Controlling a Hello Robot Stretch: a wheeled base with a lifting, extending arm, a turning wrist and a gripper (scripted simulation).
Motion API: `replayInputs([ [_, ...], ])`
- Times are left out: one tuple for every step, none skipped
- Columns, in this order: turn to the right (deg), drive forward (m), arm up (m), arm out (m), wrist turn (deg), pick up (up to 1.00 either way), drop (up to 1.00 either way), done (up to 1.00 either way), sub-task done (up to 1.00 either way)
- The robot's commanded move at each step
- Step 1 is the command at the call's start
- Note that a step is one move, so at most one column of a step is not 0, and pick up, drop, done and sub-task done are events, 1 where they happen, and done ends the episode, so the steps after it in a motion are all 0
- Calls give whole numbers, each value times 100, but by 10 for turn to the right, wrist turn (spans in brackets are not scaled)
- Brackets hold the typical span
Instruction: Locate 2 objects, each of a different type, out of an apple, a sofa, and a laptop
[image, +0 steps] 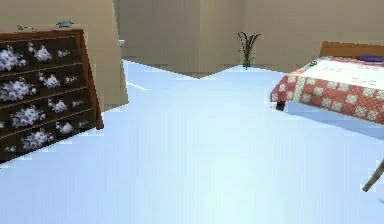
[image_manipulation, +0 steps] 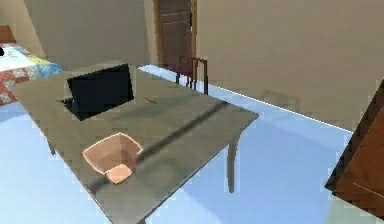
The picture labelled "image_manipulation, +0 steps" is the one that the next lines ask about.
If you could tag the black laptop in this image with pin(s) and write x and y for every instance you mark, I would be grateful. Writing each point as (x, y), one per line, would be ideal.
(100, 90)

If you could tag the grey-brown table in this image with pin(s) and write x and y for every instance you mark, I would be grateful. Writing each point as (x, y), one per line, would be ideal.
(186, 140)

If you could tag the dark brown wooden chair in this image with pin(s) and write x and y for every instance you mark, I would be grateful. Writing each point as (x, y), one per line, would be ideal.
(192, 71)

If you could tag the brown pencil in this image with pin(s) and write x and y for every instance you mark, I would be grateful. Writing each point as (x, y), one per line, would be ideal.
(150, 99)

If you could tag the brown room door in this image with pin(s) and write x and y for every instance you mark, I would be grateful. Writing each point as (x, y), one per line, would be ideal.
(175, 33)

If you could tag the pink square bowl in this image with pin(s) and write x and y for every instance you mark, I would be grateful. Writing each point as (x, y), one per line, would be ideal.
(113, 156)

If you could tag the brown wooden cupboard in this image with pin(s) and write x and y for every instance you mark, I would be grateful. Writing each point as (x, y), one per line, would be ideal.
(361, 160)

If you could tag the bed with patchwork quilt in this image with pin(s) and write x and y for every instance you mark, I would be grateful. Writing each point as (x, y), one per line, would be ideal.
(20, 71)

